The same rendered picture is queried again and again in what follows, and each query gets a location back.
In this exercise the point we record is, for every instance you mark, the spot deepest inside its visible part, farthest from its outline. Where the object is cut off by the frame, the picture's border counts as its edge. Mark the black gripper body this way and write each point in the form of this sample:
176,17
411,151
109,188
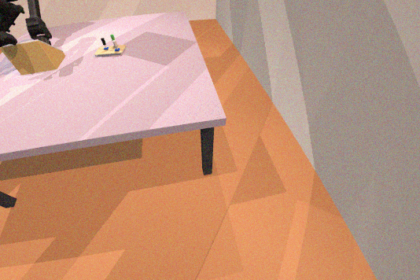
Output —
6,23

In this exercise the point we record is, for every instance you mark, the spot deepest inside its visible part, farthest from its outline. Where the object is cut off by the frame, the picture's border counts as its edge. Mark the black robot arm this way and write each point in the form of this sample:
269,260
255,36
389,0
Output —
35,24

